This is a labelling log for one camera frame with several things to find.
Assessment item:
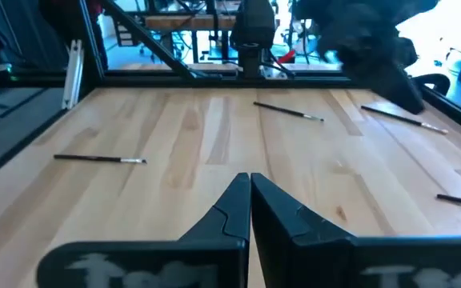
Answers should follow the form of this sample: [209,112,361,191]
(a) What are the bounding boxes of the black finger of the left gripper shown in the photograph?
[374,67,418,114]
[394,63,427,115]

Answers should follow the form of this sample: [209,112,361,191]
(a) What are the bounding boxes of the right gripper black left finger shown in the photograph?
[35,172,252,288]

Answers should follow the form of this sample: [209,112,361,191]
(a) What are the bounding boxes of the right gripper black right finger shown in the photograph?
[250,172,461,288]

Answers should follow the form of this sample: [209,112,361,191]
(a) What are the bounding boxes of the thin black makeup brush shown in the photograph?
[360,104,450,135]
[252,101,325,122]

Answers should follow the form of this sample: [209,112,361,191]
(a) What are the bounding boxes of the black curved armrest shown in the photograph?
[411,73,452,97]

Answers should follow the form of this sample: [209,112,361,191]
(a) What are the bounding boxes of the small red tool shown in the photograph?
[275,49,297,66]

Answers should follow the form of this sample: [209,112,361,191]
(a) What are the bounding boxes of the wooden background table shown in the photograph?
[144,14,239,32]

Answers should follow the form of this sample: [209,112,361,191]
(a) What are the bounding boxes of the silver aluminium extrusion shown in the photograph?
[61,38,85,110]

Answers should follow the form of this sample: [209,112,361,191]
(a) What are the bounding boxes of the dark grey partition panel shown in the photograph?
[0,0,70,87]

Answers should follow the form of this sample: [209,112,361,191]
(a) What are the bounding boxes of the black table frame rail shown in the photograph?
[0,104,71,190]
[418,85,461,142]
[94,74,354,89]

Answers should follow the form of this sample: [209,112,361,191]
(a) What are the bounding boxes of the black diagonal frame strut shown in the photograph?
[101,0,199,80]

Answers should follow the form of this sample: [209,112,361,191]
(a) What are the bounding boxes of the black frame post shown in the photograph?
[77,0,108,88]

